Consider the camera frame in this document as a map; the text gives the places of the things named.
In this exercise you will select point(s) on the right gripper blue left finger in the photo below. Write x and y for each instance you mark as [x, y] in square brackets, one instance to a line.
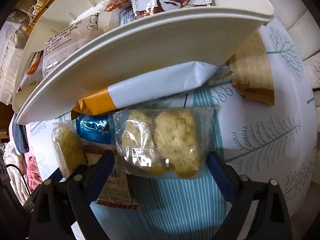
[58, 205]

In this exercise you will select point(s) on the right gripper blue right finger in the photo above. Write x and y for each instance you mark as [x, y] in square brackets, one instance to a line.
[271, 219]

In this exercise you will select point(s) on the clear pack yellow puffed snacks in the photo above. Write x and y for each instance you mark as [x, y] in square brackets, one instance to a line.
[68, 148]

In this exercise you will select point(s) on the blue white red snack packet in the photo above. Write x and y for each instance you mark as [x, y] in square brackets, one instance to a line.
[109, 185]

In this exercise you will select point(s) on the clear pack pale cookies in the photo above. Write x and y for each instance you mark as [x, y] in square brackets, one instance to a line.
[169, 143]

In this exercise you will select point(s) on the tan soda cracker pack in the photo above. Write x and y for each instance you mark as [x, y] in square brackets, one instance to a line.
[252, 75]

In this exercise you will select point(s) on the red white triangular snack bag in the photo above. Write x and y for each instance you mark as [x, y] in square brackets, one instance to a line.
[32, 74]

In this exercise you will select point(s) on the orange white snack packet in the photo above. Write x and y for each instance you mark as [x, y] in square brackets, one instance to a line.
[153, 85]

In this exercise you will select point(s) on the clear pack of brown cakes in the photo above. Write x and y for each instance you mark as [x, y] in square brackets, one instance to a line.
[69, 40]

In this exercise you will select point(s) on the brown chocolate wafer packet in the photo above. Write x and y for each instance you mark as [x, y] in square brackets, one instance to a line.
[158, 6]

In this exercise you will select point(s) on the pink robe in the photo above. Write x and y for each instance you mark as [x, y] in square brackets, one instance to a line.
[33, 175]

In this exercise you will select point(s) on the floral white bedding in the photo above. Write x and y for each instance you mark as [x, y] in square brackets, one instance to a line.
[15, 164]

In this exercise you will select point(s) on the navy folded garment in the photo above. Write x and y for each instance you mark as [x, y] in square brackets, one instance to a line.
[20, 136]

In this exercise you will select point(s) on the lace covered cabinet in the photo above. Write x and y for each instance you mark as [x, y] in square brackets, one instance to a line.
[13, 41]

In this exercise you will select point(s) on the white plastic storage bin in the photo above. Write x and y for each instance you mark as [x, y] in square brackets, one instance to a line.
[207, 34]

